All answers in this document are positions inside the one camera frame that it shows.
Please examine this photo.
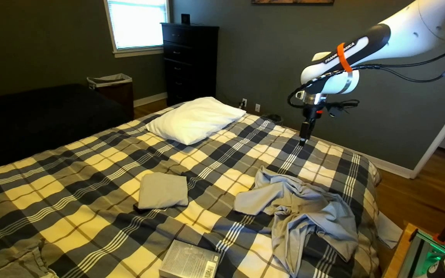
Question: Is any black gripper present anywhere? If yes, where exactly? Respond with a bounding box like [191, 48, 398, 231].
[299, 91, 333, 146]

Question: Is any large grey-brown cloth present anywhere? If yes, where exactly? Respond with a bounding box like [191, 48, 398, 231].
[234, 167, 405, 275]

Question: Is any folded grey cloth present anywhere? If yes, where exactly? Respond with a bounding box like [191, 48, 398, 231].
[138, 170, 191, 210]

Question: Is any folded cloth at bottom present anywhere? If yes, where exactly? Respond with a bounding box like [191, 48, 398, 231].
[158, 238, 221, 278]

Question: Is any plaid bed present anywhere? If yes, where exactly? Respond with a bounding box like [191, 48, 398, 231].
[0, 99, 384, 278]

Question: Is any white pillow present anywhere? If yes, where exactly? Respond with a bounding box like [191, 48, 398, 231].
[146, 95, 249, 146]

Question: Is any black tall dresser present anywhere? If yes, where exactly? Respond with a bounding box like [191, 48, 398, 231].
[161, 21, 221, 108]

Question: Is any brown laundry hamper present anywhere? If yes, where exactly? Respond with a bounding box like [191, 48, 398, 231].
[86, 72, 136, 120]

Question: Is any orange cable strap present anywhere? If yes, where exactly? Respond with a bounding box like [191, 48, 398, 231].
[336, 41, 356, 74]

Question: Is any wood and green frame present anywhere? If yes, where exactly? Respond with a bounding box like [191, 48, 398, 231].
[382, 221, 445, 278]

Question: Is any bright window white frame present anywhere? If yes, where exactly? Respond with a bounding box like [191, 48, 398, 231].
[104, 0, 174, 58]

